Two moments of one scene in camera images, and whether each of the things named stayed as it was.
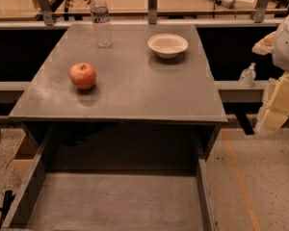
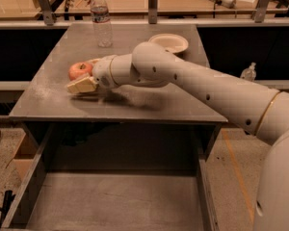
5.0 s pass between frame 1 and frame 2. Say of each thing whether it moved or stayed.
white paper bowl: stayed
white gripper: moved
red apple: stayed
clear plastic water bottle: stayed
